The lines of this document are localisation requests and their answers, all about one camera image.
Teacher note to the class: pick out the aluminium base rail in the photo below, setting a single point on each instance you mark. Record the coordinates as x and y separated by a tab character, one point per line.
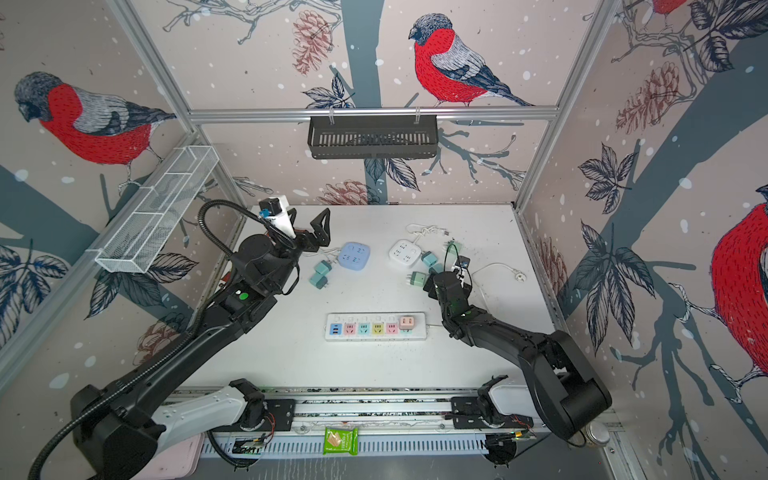
427	423

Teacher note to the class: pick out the teal charger plug left lower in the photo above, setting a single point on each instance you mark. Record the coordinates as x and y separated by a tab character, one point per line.
318	281

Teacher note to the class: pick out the green charger plug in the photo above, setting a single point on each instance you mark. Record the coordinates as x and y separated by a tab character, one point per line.
323	267
454	246
417	279

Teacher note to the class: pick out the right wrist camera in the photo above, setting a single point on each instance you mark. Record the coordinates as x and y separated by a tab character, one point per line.
462	262

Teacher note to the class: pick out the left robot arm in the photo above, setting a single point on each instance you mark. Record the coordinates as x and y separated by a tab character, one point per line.
119	428

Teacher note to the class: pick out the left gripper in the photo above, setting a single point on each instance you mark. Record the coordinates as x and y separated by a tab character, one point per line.
321	237

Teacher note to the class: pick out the clear jar with lid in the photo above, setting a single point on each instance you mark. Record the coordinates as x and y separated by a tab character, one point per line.
596	434

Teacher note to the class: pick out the white multicolour power strip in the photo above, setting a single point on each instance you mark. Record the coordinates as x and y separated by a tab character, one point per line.
373	327

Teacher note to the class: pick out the blue square power socket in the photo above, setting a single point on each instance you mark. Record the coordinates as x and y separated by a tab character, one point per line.
354	256

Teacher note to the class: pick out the green snack packet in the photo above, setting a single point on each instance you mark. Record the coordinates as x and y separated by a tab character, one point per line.
341	441

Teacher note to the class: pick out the pink USB charger plug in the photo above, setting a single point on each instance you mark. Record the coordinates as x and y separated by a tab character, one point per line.
407	323

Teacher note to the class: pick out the black wall basket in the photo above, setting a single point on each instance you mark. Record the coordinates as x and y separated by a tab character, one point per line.
373	137

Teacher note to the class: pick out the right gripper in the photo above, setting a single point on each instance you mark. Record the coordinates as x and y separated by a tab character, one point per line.
433	280

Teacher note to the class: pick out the white wire wall basket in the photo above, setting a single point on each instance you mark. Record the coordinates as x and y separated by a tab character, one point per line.
141	237

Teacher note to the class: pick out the pink tray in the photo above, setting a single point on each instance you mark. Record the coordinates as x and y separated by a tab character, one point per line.
176	462

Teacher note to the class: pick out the white square power socket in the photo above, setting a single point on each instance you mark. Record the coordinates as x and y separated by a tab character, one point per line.
405	253

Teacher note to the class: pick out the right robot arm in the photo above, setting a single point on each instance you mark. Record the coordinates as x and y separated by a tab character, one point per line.
566	391

